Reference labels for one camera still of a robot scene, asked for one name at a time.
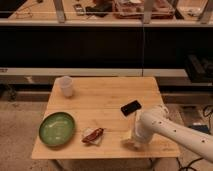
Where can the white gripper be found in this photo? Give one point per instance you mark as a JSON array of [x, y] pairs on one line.
[[139, 138]]

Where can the clear plastic bottle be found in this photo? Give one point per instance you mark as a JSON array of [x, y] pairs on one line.
[[132, 126]]

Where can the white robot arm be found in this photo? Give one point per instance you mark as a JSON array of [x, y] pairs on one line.
[[154, 121]]

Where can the black smartphone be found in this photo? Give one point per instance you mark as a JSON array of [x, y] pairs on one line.
[[130, 107]]

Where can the red snack wrapper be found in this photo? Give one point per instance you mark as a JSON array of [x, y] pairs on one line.
[[92, 136]]

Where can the wooden table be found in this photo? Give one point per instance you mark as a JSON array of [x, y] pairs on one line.
[[96, 104]]

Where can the green round plate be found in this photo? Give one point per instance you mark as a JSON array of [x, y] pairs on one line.
[[57, 129]]

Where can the black box on floor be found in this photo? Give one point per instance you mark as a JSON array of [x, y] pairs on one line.
[[201, 128]]

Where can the translucent plastic cup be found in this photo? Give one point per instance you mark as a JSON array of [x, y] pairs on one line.
[[66, 86]]

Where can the dark equipment at right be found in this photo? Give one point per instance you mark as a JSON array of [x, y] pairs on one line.
[[199, 69]]

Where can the tray with clutter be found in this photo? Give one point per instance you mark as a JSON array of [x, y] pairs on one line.
[[161, 9]]

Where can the black device on shelf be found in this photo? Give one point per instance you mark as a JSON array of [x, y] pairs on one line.
[[79, 9]]

